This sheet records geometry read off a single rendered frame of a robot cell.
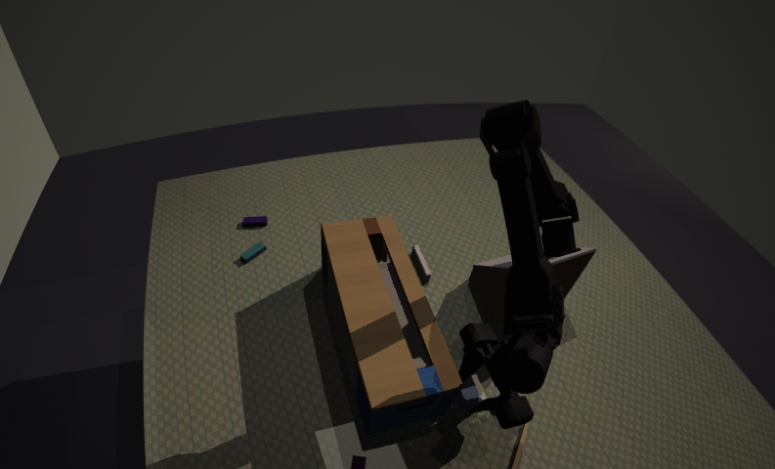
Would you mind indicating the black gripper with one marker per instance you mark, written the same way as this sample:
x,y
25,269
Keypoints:
x,y
478,338

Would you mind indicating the tan flat bar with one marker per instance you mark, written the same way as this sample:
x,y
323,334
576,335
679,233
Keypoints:
x,y
519,447

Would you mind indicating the teal rectangular block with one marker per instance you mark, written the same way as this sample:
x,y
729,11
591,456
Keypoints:
x,y
253,252

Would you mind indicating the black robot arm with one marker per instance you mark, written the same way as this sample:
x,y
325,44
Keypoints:
x,y
529,195

